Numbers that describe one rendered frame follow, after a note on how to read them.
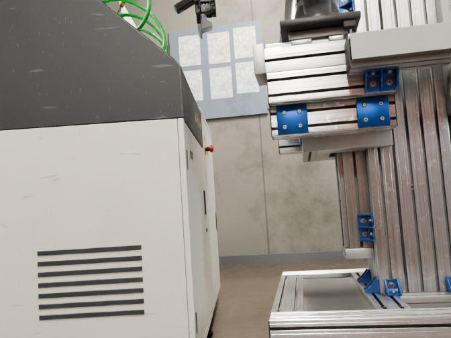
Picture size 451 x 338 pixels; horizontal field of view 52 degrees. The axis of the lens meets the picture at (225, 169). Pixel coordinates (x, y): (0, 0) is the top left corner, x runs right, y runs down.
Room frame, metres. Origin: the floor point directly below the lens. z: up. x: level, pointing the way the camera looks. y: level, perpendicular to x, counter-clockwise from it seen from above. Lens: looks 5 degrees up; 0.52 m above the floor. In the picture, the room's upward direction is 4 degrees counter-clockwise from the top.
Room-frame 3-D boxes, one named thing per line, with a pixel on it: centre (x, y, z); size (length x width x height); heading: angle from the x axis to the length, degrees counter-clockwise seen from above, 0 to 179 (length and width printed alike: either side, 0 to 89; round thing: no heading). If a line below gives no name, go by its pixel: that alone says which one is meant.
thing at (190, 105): (1.67, 0.12, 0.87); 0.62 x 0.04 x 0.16; 178
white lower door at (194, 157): (1.66, 0.11, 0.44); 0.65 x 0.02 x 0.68; 178
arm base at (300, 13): (1.35, -0.31, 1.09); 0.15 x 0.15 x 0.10
